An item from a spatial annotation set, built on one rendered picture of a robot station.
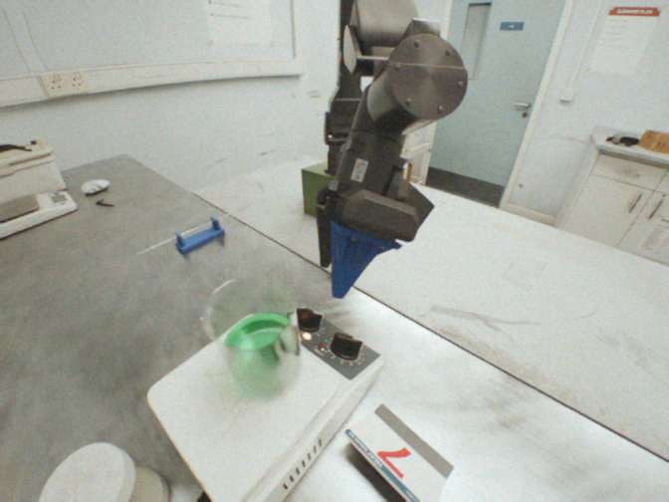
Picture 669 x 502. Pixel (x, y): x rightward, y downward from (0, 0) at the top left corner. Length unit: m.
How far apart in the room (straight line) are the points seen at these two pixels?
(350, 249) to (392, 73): 0.13
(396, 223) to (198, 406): 0.21
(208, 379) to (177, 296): 0.25
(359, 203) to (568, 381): 0.35
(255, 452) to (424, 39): 0.30
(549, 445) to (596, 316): 0.26
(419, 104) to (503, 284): 0.38
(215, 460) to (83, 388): 0.25
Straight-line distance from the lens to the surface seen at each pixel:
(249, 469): 0.22
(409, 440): 0.31
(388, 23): 0.30
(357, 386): 0.27
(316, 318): 0.31
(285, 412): 0.23
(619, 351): 0.53
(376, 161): 0.26
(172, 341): 0.42
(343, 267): 0.23
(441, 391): 0.35
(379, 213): 0.19
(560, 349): 0.47
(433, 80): 0.21
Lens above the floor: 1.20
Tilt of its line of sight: 36 degrees down
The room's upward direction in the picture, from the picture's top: straight up
